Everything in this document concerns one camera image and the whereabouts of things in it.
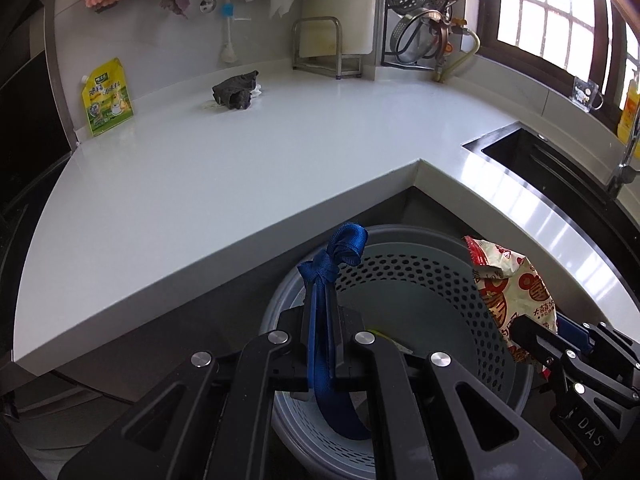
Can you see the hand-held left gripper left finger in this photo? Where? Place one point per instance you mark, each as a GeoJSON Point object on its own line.
{"type": "Point", "coordinates": [292, 350]}

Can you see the green yellow stand-up pouch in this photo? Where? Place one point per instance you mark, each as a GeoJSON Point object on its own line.
{"type": "Point", "coordinates": [107, 100]}

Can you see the grey perforated trash bin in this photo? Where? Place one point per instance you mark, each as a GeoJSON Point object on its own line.
{"type": "Point", "coordinates": [430, 310]}

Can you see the glass pot lid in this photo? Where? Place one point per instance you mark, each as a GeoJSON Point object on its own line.
{"type": "Point", "coordinates": [400, 25]}

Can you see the black kitchen sink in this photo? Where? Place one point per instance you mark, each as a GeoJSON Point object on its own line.
{"type": "Point", "coordinates": [540, 160]}

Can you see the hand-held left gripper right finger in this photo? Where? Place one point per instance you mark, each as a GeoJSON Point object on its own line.
{"type": "Point", "coordinates": [347, 350]}

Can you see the steel faucet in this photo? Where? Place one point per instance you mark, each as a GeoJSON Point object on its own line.
{"type": "Point", "coordinates": [620, 175]}

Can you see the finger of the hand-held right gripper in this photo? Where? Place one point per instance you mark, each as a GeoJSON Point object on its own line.
{"type": "Point", "coordinates": [532, 337]}
{"type": "Point", "coordinates": [570, 332]}

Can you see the white blue bottle brush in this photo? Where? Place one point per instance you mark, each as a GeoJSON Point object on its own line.
{"type": "Point", "coordinates": [228, 35]}

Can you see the white cutting board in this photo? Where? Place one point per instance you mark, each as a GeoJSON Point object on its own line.
{"type": "Point", "coordinates": [350, 0]}

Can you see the wooden framed window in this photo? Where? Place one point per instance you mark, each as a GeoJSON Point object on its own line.
{"type": "Point", "coordinates": [525, 10]}

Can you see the clear acrylic holder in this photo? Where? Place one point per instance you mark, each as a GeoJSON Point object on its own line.
{"type": "Point", "coordinates": [585, 92]}

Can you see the yellow bottle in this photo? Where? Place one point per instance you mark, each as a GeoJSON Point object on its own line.
{"type": "Point", "coordinates": [629, 115]}

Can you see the red white snack wrapper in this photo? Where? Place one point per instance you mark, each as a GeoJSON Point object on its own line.
{"type": "Point", "coordinates": [520, 290]}

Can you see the steel cutting board stand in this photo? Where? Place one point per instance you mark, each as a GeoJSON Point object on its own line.
{"type": "Point", "coordinates": [339, 50]}

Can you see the dark grey cloth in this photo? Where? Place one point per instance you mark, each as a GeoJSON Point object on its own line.
{"type": "Point", "coordinates": [235, 91]}

